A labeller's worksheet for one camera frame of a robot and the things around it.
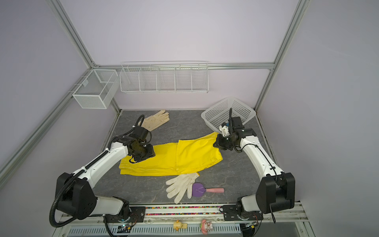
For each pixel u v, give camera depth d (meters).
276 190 0.42
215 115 1.15
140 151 0.69
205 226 0.68
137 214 0.74
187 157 0.90
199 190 0.79
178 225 0.67
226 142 0.70
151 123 1.10
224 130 0.77
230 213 0.73
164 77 1.02
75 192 0.41
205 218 0.74
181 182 0.84
